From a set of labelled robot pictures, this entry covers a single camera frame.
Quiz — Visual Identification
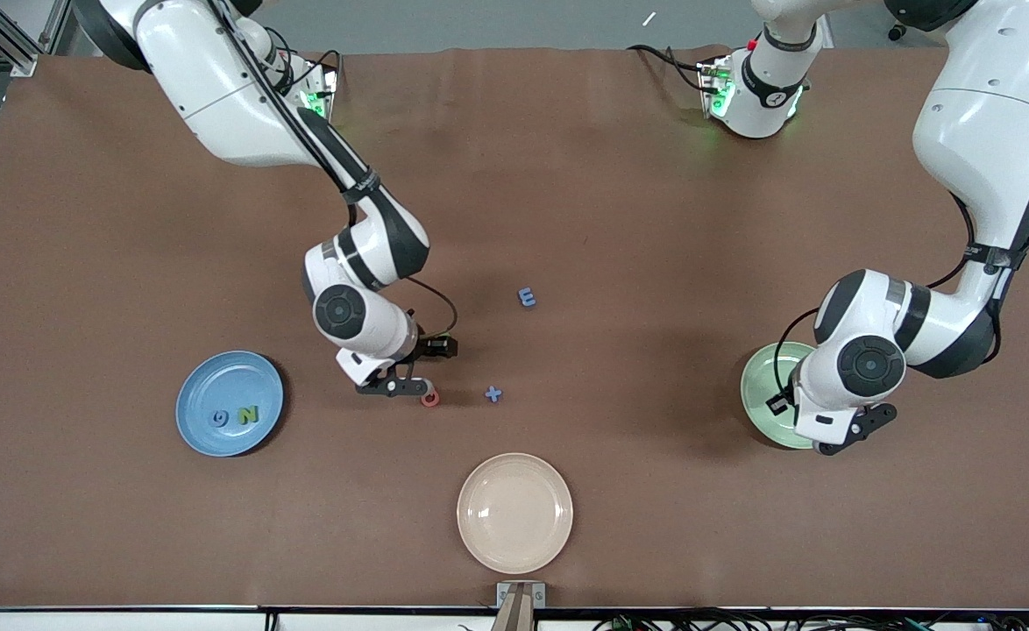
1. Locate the green plate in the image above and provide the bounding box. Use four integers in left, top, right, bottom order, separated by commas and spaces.
740, 341, 818, 450

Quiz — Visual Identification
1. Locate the blue plate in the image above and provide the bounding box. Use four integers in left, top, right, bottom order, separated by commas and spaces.
175, 351, 285, 458

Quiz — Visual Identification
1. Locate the beige plate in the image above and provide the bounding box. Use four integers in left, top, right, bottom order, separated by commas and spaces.
457, 452, 574, 575

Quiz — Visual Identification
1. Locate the brown table mat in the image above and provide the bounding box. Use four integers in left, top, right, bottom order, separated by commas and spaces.
0, 46, 1029, 610

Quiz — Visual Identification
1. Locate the base connector box green light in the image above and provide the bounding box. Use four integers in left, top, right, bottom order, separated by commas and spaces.
300, 66, 340, 122
699, 57, 734, 119

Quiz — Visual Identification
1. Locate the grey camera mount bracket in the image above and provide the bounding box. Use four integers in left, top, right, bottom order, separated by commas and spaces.
490, 581, 547, 631

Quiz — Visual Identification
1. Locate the black right arm base cable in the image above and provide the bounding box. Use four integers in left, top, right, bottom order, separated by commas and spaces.
282, 26, 344, 75

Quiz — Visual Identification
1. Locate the black arm base cable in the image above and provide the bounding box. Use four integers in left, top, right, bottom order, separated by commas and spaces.
282, 26, 344, 75
627, 44, 710, 93

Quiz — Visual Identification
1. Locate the black left arm base cable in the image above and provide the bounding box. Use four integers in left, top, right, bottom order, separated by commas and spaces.
627, 44, 710, 93

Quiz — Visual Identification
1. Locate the aluminium frame profile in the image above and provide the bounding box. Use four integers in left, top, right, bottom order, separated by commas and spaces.
0, 0, 73, 78

